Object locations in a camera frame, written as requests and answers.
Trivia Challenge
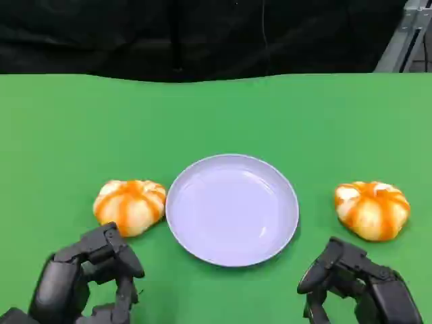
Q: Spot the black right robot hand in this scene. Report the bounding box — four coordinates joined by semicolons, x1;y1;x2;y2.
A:
296;236;425;324

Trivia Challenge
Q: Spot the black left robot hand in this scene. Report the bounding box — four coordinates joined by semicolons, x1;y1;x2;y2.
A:
28;221;146;324

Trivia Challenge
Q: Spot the orange and white toy bread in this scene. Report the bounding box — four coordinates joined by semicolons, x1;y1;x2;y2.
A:
333;181;412;242
92;180;167;238

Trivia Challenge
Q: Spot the lilac plate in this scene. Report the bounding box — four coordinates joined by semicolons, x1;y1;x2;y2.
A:
165;153;300;268

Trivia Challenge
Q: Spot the black backdrop curtain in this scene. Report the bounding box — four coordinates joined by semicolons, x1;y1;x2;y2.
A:
0;0;410;84

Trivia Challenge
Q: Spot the grey metal frame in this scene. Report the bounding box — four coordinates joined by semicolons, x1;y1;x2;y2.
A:
373;0;432;74

